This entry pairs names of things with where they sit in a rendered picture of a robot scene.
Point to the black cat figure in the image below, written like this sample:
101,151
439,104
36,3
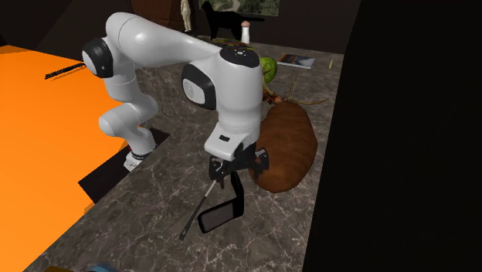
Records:
225,22

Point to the beige human figurine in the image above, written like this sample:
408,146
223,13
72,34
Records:
185,15

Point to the black long comb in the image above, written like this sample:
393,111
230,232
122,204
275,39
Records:
64,71

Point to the black robot stand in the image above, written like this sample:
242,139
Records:
107,177

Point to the brown wooden door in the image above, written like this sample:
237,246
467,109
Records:
154,10

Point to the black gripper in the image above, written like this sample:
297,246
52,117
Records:
245,155

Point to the grey and black pen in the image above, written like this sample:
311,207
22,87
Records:
195,214

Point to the green round fruit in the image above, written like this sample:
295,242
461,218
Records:
270,70

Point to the blue box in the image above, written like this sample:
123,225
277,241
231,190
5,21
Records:
102,267

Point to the landscape wall picture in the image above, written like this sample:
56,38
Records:
244,6

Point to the white pepper shaker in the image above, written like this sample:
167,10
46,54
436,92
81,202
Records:
245,33

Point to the colourful patterned plate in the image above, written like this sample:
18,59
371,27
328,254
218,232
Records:
230,42

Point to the yellow pencil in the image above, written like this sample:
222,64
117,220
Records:
331,63

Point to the blue and orange book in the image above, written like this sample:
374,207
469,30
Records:
296,60

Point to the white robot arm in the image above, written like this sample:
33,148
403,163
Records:
158,41

